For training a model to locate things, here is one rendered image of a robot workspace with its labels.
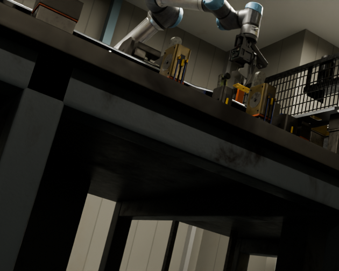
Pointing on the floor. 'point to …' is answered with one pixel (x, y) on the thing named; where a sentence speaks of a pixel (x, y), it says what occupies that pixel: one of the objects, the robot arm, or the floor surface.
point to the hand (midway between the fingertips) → (244, 84)
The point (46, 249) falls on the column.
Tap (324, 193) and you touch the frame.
